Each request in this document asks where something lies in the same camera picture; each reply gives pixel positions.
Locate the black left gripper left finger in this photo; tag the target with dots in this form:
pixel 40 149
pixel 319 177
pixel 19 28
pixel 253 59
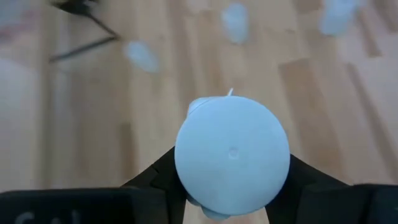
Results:
pixel 93 205

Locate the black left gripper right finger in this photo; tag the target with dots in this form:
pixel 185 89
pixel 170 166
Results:
pixel 326 202

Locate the white melatonin bottle blue label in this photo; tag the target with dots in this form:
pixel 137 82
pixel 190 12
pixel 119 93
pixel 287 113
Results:
pixel 337 17
pixel 231 155
pixel 141 56

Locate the translucent white bottle yellow label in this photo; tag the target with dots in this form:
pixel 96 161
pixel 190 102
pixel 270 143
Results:
pixel 235 23

